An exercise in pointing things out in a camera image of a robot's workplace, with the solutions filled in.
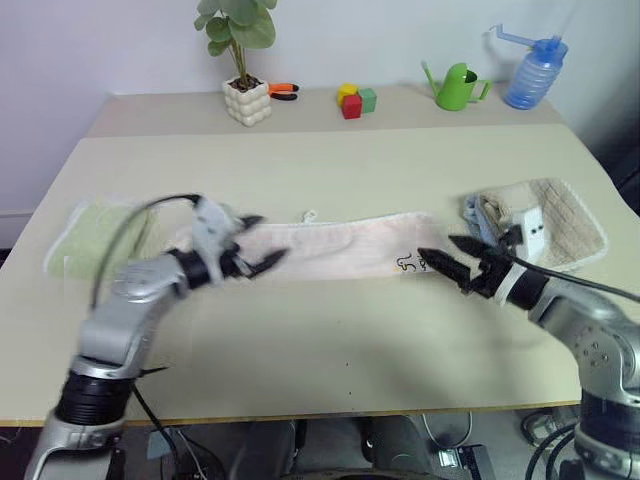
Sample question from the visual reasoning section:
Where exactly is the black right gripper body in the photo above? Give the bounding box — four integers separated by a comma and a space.
459, 224, 523, 298

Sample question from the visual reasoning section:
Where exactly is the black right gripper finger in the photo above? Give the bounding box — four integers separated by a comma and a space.
447, 235, 489, 262
416, 248, 474, 289

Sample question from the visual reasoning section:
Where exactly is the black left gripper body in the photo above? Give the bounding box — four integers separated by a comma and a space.
218, 241, 257, 281

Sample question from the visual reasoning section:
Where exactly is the pink towel with print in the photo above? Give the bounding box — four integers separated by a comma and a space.
227, 208, 450, 282

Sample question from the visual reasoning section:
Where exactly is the beige towel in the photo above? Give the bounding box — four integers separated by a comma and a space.
459, 177, 609, 274

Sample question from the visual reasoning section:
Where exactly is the green towel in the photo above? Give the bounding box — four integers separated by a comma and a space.
43, 194, 201, 279

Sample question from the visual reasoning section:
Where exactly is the light blue cloth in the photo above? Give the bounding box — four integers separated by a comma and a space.
461, 194, 495, 242

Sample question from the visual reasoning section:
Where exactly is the white bubble plant pot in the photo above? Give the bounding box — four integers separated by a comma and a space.
222, 73, 274, 129

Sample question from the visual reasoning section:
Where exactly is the red cube block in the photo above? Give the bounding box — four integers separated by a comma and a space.
341, 94, 364, 121

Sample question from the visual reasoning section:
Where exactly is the green watering can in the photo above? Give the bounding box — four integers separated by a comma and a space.
421, 60, 495, 112

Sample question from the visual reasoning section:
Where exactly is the green cube block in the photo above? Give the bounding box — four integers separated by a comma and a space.
357, 87, 379, 115

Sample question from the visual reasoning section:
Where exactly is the dark bulky object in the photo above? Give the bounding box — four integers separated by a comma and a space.
588, 127, 640, 214

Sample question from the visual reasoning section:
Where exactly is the black box under table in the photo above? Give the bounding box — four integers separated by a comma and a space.
436, 443, 494, 472

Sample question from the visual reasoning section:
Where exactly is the blue plastic spray bottle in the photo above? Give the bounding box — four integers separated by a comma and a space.
482, 22, 572, 111

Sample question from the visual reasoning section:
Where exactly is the dark grey rounded shape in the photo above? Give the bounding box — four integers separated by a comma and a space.
358, 415, 432, 480

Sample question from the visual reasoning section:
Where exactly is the green leafy plant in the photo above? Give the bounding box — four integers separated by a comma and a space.
193, 0, 278, 87

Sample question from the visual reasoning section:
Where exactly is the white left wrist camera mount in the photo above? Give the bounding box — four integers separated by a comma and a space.
191, 196, 239, 284

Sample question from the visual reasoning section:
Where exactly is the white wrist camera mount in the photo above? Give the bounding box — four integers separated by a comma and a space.
191, 196, 239, 284
498, 206, 547, 307

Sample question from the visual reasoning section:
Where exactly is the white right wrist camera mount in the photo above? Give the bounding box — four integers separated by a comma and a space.
498, 206, 547, 307

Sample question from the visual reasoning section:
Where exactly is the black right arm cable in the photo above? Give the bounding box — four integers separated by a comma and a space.
513, 255, 640, 304

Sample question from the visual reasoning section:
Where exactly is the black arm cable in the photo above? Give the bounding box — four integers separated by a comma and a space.
89, 193, 201, 314
513, 255, 640, 304

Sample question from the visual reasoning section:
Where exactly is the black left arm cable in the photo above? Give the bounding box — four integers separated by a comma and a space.
89, 193, 201, 314

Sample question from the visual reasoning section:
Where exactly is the grey looped cable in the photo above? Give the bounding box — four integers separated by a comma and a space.
421, 410, 474, 450

